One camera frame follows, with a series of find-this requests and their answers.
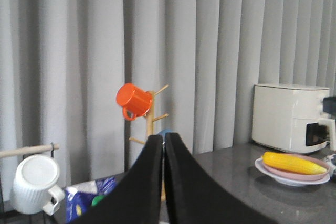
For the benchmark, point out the white ribbed mug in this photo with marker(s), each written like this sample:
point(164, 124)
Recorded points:
point(35, 186)

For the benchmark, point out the wooden mug tree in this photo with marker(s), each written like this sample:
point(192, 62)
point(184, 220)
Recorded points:
point(150, 120)

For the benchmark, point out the white air fryer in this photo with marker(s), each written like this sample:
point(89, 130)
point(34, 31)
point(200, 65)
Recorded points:
point(293, 118)

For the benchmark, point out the white plate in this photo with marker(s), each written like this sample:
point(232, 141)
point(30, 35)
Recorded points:
point(290, 182)

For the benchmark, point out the blue mug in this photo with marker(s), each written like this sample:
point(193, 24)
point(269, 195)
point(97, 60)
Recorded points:
point(163, 134)

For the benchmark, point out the grey pleated curtain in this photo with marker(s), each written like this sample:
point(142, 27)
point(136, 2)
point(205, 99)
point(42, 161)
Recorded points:
point(63, 61)

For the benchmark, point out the pink plate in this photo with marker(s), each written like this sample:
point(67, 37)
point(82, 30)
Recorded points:
point(296, 176)

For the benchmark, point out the blue patterned object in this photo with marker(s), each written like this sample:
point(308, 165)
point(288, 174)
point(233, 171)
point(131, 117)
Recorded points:
point(330, 160)

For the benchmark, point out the black wire mug rack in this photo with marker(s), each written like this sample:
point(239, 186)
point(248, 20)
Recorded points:
point(24, 152)

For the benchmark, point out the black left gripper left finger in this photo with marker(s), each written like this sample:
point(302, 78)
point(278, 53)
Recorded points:
point(137, 196)

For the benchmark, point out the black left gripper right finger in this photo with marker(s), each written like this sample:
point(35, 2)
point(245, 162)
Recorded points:
point(192, 196)

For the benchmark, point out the blue white milk carton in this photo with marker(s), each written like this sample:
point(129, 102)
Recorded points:
point(81, 197)

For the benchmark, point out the orange mug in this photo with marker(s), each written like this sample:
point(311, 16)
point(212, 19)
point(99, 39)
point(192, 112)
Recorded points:
point(134, 101)

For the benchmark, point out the yellow corn cob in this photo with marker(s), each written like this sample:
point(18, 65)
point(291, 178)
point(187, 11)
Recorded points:
point(292, 164)

